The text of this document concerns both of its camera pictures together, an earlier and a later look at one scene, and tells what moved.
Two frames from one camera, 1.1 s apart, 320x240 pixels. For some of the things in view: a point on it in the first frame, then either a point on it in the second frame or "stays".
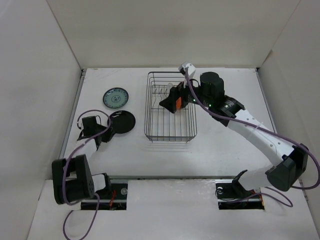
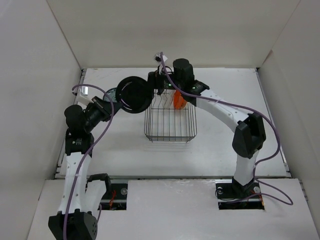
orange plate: [178, 103] stays
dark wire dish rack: [160, 124] stays
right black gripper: [170, 103] → [154, 81]
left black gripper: [107, 136] → [104, 107]
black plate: [122, 122] → [134, 94]
